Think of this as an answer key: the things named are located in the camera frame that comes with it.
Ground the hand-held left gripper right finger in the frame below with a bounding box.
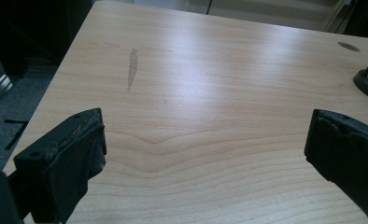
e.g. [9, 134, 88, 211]
[304, 108, 368, 224]

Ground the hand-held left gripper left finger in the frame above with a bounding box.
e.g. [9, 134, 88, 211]
[13, 107, 107, 224]

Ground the dark brown double cup holder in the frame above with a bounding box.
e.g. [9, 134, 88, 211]
[352, 50, 368, 105]

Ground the aluminium floor rail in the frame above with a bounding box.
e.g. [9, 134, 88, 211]
[0, 74, 21, 117]

